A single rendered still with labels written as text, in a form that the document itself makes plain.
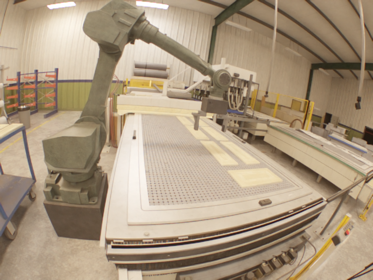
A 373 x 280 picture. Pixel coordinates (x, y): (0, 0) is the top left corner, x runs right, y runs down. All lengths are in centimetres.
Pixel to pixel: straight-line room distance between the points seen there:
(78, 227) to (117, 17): 188
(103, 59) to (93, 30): 39
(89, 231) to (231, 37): 928
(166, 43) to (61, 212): 176
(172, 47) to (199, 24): 740
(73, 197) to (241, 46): 937
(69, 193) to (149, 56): 708
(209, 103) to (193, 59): 41
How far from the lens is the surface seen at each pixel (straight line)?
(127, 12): 141
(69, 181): 167
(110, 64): 160
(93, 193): 166
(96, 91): 162
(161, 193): 115
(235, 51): 936
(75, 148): 134
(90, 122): 154
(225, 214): 108
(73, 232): 197
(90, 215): 169
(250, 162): 187
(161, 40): 144
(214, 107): 156
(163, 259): 97
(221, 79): 151
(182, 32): 843
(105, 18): 134
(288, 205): 146
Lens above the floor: 157
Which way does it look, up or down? 19 degrees down
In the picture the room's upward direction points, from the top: 8 degrees clockwise
